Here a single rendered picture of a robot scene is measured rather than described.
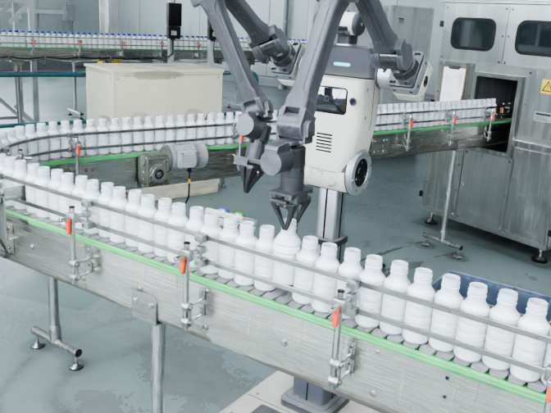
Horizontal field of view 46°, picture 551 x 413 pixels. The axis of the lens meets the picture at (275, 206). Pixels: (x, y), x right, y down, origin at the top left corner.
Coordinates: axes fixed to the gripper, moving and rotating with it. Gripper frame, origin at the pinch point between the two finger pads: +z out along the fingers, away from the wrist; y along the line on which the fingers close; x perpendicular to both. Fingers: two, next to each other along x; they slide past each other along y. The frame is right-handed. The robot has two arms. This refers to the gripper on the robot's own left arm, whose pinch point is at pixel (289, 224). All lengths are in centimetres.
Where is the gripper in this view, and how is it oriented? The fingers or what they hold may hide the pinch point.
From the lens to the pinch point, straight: 158.8
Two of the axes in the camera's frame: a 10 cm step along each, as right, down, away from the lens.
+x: -8.2, -2.0, 5.3
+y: 5.7, -2.1, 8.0
